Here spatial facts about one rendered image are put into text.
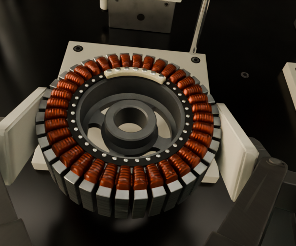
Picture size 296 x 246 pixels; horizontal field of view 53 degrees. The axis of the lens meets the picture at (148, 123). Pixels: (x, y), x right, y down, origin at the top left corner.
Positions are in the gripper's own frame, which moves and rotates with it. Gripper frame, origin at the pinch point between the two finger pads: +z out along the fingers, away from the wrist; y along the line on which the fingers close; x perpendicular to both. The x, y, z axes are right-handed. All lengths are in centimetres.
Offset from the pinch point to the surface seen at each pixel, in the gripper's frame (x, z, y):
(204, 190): -6.4, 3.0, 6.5
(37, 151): -4.6, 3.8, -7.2
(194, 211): -7.4, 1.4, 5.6
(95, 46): 2.3, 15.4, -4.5
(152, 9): 6.5, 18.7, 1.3
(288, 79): 0.9, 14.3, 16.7
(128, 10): 6.0, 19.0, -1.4
